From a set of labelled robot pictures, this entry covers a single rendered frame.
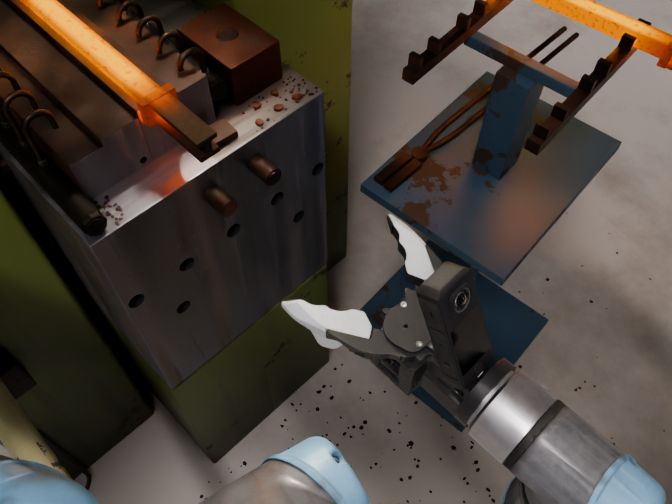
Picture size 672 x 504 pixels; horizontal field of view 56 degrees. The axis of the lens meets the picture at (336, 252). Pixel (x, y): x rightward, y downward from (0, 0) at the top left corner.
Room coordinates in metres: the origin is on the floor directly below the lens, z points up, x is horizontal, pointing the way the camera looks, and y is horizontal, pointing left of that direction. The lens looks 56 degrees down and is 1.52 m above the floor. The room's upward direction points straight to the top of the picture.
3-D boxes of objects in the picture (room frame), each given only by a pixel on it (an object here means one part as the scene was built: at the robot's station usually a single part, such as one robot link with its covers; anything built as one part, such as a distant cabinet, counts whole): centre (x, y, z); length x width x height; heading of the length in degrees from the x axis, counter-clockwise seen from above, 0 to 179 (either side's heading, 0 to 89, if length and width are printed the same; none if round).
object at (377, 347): (0.26, -0.04, 1.00); 0.09 x 0.05 x 0.02; 80
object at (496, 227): (0.78, -0.29, 0.65); 0.40 x 0.30 x 0.02; 139
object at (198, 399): (0.75, 0.35, 0.23); 0.56 x 0.38 x 0.47; 44
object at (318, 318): (0.28, 0.01, 0.97); 0.09 x 0.03 x 0.06; 80
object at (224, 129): (0.59, 0.16, 0.92); 0.04 x 0.03 x 0.01; 130
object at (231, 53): (0.72, 0.15, 0.95); 0.12 x 0.09 x 0.07; 44
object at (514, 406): (0.20, -0.16, 0.98); 0.08 x 0.05 x 0.08; 134
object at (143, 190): (0.75, 0.35, 0.69); 0.56 x 0.38 x 0.45; 44
